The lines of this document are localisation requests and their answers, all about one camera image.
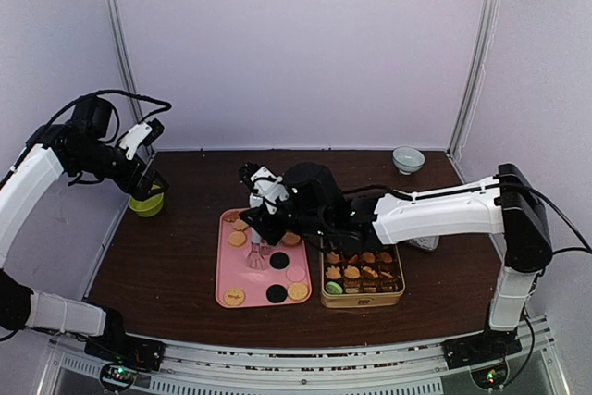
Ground beige round biscuit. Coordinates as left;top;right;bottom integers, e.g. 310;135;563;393
282;232;302;247
228;231;247;247

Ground pale ceramic bowl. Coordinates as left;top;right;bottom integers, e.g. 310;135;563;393
392;146;426;175

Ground metal serving tongs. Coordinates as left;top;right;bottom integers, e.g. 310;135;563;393
244;195;272;272

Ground green sandwich cookie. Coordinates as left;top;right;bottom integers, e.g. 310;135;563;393
325;281;344;295

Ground black sandwich cookie upper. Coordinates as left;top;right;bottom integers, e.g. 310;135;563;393
269;252;290;270

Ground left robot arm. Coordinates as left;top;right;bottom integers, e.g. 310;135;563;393
1;90;171;362

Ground biscuit with pink stick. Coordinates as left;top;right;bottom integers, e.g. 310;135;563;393
223;288;246;307

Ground green plastic bowl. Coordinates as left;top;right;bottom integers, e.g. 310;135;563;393
128;186;165;217

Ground beige round biscuit left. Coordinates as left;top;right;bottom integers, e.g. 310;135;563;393
228;231;247;247

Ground aluminium frame post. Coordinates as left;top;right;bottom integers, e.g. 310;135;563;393
448;0;500;161
96;0;155;158

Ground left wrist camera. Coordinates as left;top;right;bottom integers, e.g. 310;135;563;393
117;118;165;160

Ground pink sandwich cookie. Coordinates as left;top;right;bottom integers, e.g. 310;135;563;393
247;252;265;270
286;265;306;282

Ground silver tin lid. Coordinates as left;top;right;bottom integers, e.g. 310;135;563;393
408;236;439;252

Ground right aluminium frame post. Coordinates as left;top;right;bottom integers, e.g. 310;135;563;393
448;0;500;161

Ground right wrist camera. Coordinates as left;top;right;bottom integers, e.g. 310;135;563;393
239;162;289;215

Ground beige round biscuit corner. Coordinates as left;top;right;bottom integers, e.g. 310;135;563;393
287;282;310;302

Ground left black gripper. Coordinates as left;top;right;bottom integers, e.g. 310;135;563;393
71;139;168;201

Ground black sandwich cookie lower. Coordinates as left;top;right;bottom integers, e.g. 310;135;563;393
265;284;288;303

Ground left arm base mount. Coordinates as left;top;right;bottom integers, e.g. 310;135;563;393
83;336;166;393

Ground pink plastic tray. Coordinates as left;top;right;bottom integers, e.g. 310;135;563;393
216;209;312;309

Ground star butter cookie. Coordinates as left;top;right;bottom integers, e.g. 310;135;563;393
362;266;378;279

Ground black sandwich cookie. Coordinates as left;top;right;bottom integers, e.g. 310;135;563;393
269;252;290;270
265;284;288;303

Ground gold cookie tin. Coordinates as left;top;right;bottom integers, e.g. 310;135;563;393
320;245;406;309

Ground leaf cookie second row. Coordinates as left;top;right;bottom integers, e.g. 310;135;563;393
325;252;340;265

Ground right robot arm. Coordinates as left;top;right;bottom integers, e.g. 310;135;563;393
239;163;552;360

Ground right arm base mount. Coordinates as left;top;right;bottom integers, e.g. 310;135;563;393
442;332;523;391

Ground left aluminium frame post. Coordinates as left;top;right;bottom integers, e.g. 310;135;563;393
96;0;155;158

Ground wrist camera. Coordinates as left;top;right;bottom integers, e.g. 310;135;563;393
117;118;165;160
239;162;289;215

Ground swirl cookie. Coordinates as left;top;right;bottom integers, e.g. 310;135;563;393
343;265;361;279

